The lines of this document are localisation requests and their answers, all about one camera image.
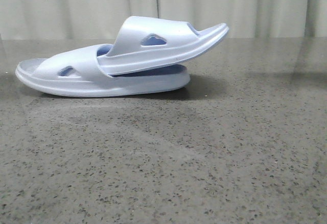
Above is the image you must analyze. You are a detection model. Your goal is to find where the light blue slipper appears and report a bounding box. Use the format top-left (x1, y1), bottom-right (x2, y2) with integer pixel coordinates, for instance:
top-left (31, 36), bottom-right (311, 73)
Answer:
top-left (15, 44), bottom-right (190, 97)
top-left (98, 16), bottom-right (229, 75)

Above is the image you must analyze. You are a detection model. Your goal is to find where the pale grey-green curtain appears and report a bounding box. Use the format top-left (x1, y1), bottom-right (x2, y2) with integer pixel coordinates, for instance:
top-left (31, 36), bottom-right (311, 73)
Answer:
top-left (1, 0), bottom-right (326, 40)

